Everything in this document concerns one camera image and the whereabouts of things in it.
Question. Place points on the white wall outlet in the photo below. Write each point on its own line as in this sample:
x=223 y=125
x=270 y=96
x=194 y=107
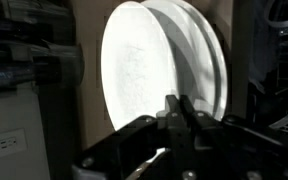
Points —
x=4 y=144

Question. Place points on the white dinner plate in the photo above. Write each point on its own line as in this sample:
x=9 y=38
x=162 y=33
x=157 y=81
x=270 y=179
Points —
x=190 y=56
x=221 y=73
x=134 y=66

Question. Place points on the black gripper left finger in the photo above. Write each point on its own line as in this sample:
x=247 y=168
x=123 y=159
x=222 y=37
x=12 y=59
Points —
x=170 y=133

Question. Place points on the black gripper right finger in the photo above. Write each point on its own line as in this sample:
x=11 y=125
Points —
x=224 y=136

